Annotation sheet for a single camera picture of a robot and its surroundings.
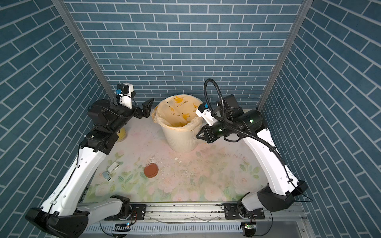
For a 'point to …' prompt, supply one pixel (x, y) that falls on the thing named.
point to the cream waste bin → (181, 141)
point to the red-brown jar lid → (151, 170)
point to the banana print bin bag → (177, 112)
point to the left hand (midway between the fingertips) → (148, 95)
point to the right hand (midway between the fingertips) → (200, 135)
